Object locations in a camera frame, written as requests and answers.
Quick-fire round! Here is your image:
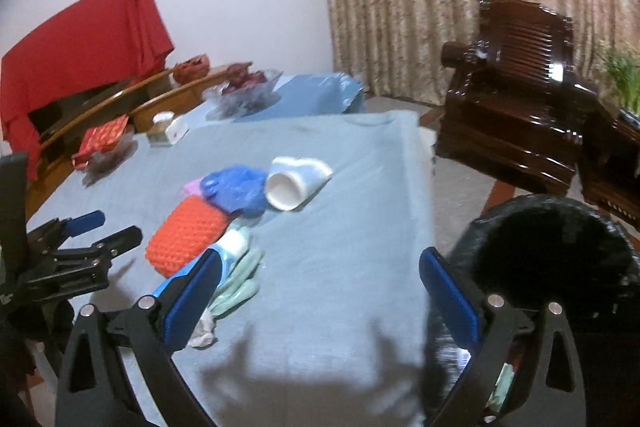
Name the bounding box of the red cloth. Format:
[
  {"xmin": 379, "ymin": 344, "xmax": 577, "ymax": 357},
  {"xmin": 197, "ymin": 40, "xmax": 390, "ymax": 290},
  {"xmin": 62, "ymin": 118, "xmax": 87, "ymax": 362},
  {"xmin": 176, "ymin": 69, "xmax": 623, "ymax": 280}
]
[{"xmin": 0, "ymin": 0, "xmax": 175, "ymax": 180}]

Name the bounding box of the cream scalloped table cover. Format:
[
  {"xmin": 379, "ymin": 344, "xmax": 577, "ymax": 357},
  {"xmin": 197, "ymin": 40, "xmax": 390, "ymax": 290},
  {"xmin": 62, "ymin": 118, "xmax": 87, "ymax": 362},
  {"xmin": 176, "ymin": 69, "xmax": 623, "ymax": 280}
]
[{"xmin": 417, "ymin": 127, "xmax": 440, "ymax": 172}]

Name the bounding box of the black television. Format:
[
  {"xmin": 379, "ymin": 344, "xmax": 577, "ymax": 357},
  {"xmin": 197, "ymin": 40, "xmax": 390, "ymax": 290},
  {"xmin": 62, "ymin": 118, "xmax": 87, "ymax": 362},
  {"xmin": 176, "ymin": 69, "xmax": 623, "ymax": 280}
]
[{"xmin": 27, "ymin": 79, "xmax": 126, "ymax": 138}]

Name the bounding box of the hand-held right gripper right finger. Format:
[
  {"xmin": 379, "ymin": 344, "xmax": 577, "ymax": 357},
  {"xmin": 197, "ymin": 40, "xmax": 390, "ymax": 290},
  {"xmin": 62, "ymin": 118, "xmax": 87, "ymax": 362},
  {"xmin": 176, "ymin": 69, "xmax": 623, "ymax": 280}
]
[{"xmin": 419, "ymin": 247, "xmax": 587, "ymax": 427}]

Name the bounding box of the potted green plant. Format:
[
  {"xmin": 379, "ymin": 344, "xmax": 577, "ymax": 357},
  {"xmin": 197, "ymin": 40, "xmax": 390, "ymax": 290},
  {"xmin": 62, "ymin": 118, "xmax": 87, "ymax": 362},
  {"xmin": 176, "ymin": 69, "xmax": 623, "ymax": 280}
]
[{"xmin": 597, "ymin": 42, "xmax": 640, "ymax": 128}]

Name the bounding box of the red gift box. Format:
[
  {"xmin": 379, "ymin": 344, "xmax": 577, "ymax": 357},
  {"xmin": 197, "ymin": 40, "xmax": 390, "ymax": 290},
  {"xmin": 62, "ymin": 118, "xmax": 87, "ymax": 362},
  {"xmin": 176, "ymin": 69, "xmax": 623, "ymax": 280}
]
[{"xmin": 71, "ymin": 114, "xmax": 131, "ymax": 170}]

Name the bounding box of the glass fruit bowl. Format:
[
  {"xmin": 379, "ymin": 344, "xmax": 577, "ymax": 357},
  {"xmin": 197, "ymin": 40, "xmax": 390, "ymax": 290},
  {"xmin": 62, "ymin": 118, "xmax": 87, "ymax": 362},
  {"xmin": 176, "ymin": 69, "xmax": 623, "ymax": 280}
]
[{"xmin": 202, "ymin": 68, "xmax": 283, "ymax": 118}]

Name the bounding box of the white paper cup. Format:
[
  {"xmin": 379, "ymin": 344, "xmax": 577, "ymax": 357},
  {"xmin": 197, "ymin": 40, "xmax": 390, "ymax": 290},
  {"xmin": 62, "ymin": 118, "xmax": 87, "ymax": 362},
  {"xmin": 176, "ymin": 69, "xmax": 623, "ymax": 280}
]
[{"xmin": 265, "ymin": 156, "xmax": 334, "ymax": 212}]

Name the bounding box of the blue plastic bag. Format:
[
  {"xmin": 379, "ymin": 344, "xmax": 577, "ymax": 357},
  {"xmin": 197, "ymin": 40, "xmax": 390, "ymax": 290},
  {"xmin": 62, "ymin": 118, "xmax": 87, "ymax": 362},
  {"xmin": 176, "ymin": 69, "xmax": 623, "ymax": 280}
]
[{"xmin": 200, "ymin": 164, "xmax": 269, "ymax": 218}]

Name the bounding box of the green and white glove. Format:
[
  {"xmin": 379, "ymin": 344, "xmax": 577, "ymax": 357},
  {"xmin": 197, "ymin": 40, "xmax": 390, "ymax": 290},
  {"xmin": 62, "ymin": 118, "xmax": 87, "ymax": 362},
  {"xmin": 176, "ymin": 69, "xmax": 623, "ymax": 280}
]
[{"xmin": 187, "ymin": 227, "xmax": 264, "ymax": 349}]

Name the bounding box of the grey-blue tablecloth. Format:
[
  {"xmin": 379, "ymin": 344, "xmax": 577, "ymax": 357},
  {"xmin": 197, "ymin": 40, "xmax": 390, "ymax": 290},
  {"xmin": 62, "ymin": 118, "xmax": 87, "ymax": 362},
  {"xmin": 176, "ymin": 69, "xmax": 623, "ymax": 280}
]
[{"xmin": 27, "ymin": 111, "xmax": 438, "ymax": 427}]

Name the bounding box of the dark wooden side table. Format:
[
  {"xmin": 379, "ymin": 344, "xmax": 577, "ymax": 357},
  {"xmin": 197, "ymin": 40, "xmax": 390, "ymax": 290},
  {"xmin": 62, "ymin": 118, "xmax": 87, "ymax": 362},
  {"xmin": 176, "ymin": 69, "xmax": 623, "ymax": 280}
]
[{"xmin": 575, "ymin": 107, "xmax": 640, "ymax": 223}]

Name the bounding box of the white tissue box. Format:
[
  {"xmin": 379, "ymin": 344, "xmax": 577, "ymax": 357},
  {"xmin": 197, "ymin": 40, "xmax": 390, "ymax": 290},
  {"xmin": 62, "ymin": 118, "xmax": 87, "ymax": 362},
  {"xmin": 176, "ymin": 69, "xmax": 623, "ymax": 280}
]
[{"xmin": 147, "ymin": 111, "xmax": 190, "ymax": 148}]

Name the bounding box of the light blue embroidered tablecloth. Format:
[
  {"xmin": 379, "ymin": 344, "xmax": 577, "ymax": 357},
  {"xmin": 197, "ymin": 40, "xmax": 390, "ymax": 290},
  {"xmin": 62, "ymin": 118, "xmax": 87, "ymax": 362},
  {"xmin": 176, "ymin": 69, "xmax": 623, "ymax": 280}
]
[{"xmin": 192, "ymin": 73, "xmax": 366, "ymax": 128}]

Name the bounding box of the large orange foam net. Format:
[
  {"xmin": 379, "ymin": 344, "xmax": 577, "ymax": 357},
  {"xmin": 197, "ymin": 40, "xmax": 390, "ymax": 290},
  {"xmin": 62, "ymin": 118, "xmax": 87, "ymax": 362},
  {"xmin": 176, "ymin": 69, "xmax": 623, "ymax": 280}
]
[{"xmin": 145, "ymin": 195, "xmax": 231, "ymax": 279}]

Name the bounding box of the trash bin with black liner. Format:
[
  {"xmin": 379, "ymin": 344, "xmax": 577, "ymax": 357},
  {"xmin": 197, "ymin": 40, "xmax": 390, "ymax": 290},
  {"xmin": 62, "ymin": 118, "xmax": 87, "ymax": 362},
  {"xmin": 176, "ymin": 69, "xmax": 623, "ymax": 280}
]
[{"xmin": 427, "ymin": 196, "xmax": 640, "ymax": 427}]

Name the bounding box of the pink face mask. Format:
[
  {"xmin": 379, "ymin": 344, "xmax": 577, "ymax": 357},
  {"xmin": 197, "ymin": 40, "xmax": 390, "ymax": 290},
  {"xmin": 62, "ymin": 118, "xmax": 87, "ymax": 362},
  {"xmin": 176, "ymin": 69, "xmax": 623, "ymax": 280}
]
[{"xmin": 181, "ymin": 177, "xmax": 208, "ymax": 198}]

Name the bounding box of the red woven basket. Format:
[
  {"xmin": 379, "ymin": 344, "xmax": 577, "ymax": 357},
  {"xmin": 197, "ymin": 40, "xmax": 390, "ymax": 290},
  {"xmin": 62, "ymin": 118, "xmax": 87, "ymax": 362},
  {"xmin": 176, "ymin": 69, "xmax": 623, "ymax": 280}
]
[{"xmin": 172, "ymin": 53, "xmax": 211, "ymax": 84}]

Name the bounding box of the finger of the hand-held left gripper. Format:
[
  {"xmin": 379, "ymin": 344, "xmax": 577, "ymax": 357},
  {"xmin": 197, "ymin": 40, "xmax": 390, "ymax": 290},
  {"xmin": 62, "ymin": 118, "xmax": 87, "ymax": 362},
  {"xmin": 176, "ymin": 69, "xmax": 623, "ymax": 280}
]
[
  {"xmin": 27, "ymin": 210, "xmax": 107, "ymax": 253},
  {"xmin": 50, "ymin": 227, "xmax": 144, "ymax": 275}
]

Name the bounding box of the dark wooden armchair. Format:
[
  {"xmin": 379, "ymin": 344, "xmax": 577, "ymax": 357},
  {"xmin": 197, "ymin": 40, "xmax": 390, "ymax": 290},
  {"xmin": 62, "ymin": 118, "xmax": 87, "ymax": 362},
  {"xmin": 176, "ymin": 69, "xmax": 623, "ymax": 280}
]
[{"xmin": 434, "ymin": 0, "xmax": 608, "ymax": 196}]

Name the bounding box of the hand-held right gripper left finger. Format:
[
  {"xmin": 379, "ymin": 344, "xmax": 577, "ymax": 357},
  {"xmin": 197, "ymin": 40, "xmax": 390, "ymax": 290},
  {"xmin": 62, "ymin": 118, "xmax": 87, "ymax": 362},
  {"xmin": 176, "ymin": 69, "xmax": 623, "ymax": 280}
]
[{"xmin": 56, "ymin": 249, "xmax": 223, "ymax": 427}]

